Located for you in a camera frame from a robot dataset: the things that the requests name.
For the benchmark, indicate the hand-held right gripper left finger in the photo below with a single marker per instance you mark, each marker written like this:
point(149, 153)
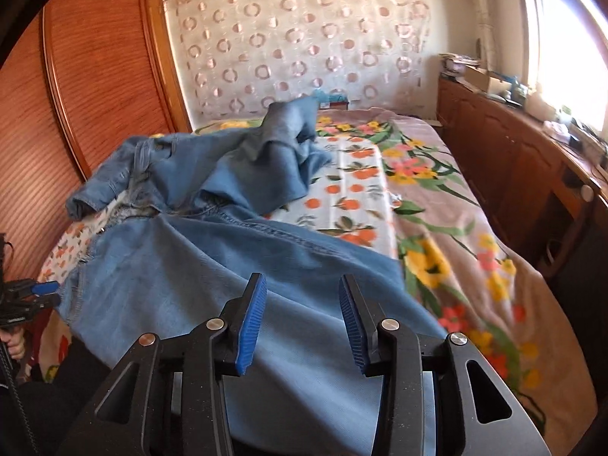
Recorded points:
point(249, 327)

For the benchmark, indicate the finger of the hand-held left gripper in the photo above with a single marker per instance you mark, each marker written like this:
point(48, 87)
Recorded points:
point(47, 302)
point(45, 288)

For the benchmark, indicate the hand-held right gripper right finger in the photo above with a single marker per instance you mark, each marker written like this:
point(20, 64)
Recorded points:
point(354, 323)

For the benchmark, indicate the blue denim pants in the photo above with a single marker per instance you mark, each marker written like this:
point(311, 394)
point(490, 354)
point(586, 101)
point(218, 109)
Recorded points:
point(237, 266)

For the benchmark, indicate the person's left hand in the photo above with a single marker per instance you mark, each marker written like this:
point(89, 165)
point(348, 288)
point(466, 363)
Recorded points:
point(15, 346)

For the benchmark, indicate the folded denim jeans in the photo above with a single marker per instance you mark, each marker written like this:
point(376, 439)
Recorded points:
point(95, 194)

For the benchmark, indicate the orange fruit print bed sheet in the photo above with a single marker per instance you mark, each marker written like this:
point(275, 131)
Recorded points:
point(342, 199)

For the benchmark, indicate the floral blanket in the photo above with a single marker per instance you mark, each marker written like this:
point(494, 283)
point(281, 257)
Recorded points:
point(475, 247)

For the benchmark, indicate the wooden slatted headboard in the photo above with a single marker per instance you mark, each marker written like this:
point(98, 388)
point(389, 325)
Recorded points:
point(95, 80)

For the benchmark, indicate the long wooden cabinet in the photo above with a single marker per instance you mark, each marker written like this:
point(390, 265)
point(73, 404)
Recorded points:
point(498, 152)

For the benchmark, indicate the blue bag in box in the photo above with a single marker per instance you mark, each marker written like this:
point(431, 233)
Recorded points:
point(330, 99)

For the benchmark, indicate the open cardboard box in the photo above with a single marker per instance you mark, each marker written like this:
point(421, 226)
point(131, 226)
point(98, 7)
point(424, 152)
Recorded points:
point(482, 78)

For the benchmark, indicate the stack of papers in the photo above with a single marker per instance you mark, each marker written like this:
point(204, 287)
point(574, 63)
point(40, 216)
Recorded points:
point(458, 64)

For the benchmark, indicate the circle pattern sheer curtain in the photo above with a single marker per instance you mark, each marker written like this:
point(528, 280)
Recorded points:
point(294, 42)

